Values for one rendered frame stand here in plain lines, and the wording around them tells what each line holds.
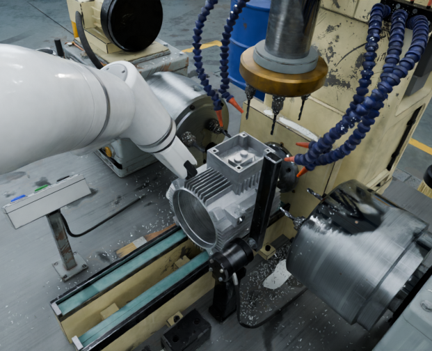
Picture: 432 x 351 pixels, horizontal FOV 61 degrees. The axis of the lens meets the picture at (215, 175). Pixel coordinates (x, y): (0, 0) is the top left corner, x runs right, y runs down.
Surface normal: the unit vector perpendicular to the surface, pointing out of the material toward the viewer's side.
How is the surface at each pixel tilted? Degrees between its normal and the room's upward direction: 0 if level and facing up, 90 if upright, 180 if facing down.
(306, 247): 66
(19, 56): 29
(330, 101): 90
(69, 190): 52
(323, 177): 90
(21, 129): 91
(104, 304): 90
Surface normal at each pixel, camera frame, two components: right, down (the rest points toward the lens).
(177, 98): -0.20, -0.55
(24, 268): 0.06, -0.75
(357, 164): -0.74, 0.41
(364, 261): -0.50, -0.21
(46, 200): 0.57, -0.05
